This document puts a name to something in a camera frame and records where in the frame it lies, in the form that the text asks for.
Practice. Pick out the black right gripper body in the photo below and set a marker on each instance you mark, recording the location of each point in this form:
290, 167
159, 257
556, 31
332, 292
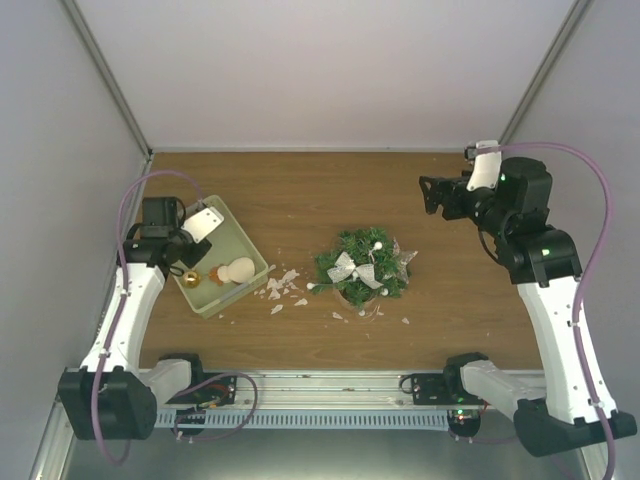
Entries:
454, 210

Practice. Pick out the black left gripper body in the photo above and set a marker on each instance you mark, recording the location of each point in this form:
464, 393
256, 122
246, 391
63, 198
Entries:
192, 259

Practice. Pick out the gold bauble ornament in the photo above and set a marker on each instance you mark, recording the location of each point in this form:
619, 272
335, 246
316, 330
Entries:
191, 279

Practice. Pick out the light green perforated plastic basket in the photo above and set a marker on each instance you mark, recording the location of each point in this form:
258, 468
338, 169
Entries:
229, 242

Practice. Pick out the silver glitter star ornament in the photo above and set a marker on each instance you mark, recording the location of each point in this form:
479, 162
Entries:
403, 259

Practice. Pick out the small green christmas tree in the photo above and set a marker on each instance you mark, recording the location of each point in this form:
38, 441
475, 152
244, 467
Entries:
366, 245

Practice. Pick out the silver mesh ribbon bow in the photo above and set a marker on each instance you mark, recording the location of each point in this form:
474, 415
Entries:
345, 268

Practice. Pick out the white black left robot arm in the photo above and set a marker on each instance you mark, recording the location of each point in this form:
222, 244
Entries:
108, 397

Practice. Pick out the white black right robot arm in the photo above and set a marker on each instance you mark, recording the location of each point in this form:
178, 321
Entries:
509, 201

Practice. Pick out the beige snowman ornament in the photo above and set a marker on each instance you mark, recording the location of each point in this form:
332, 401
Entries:
238, 271

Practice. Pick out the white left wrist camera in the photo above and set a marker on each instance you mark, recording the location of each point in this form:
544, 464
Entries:
202, 223

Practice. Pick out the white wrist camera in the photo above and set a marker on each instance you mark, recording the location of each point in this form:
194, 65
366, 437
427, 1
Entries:
486, 164
202, 223

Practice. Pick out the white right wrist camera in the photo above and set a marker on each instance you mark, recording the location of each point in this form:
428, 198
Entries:
486, 164

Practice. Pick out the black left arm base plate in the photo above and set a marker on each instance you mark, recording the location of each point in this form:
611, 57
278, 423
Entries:
209, 392

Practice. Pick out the aluminium front mounting rail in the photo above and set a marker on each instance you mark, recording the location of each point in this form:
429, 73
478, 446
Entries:
324, 390

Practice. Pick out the grey slotted cable duct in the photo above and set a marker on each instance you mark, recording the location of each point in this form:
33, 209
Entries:
308, 419

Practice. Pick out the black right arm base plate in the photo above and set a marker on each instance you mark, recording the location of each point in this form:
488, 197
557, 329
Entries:
430, 389

